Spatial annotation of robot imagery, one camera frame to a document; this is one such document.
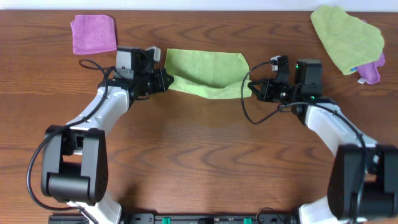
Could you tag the crumpled green cloth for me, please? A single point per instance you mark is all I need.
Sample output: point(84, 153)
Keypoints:
point(330, 24)

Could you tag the folded purple cloth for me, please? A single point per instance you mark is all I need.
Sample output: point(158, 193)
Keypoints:
point(93, 34)

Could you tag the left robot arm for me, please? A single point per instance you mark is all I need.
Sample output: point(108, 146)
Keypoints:
point(75, 163)

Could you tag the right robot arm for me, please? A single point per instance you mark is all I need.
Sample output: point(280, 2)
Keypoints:
point(363, 181)

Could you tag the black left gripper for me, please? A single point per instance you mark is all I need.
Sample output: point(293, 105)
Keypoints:
point(158, 81)

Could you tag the light green microfiber cloth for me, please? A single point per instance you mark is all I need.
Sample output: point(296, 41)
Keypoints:
point(211, 75)

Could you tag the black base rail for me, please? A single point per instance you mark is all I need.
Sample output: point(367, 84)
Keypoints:
point(268, 217)

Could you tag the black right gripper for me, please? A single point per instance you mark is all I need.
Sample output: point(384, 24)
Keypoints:
point(264, 94)

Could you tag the crumpled purple cloth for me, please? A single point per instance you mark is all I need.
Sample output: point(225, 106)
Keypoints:
point(370, 73)

